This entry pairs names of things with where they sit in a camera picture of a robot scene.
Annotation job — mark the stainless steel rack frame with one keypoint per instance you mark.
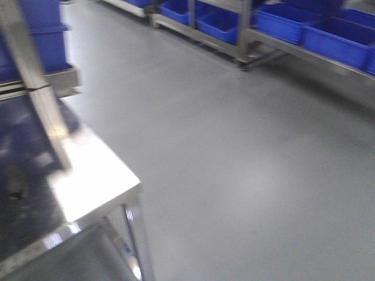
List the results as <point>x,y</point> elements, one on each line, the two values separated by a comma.
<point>42,92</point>

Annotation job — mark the brake pad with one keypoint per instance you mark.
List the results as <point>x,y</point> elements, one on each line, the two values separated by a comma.
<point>17,187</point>

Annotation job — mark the right blue plastic bin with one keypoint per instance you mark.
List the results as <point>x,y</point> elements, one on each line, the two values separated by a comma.
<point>44,21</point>

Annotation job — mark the distant steel rack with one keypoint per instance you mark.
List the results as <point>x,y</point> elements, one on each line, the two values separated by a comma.
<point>251,48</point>

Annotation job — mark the distant blue bin row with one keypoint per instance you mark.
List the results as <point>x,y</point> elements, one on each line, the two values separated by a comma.
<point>327,28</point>

